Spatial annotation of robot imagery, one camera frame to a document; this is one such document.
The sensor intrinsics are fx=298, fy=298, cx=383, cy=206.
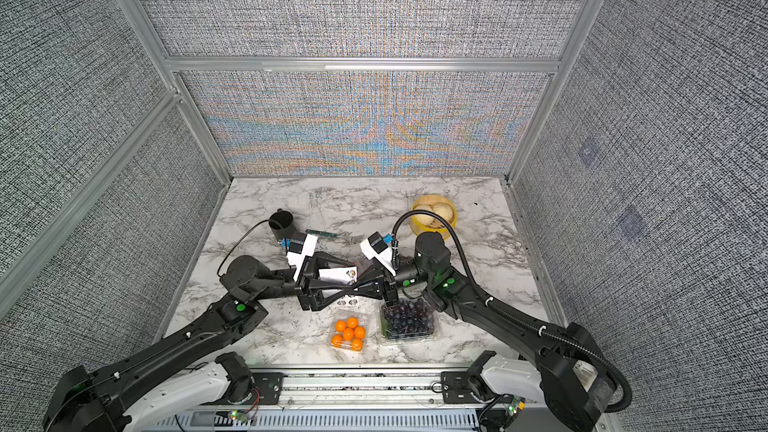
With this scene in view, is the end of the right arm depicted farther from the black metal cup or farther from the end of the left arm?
the black metal cup

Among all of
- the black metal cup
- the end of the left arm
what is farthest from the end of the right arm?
the black metal cup

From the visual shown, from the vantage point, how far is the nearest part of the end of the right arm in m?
0.56
